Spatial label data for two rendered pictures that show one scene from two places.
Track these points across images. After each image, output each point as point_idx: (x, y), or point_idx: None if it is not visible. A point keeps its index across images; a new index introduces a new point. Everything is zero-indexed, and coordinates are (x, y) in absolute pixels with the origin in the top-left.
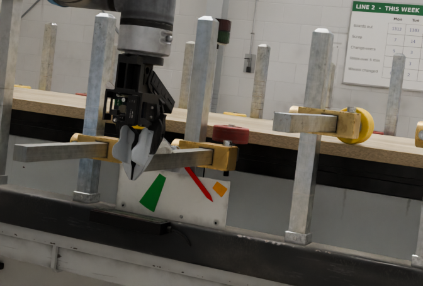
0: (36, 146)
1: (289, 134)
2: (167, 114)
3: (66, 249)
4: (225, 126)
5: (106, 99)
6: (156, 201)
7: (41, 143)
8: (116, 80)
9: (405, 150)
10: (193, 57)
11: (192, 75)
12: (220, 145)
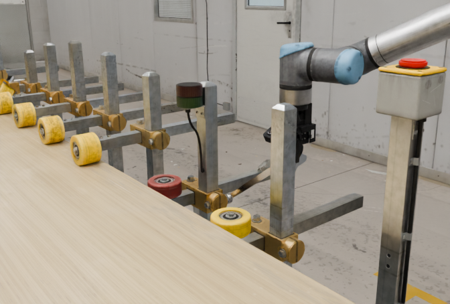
0: (346, 195)
1: (100, 182)
2: (106, 284)
3: None
4: (175, 177)
5: (314, 130)
6: None
7: (341, 203)
8: (311, 118)
9: (63, 154)
10: (217, 119)
11: (217, 134)
12: (195, 181)
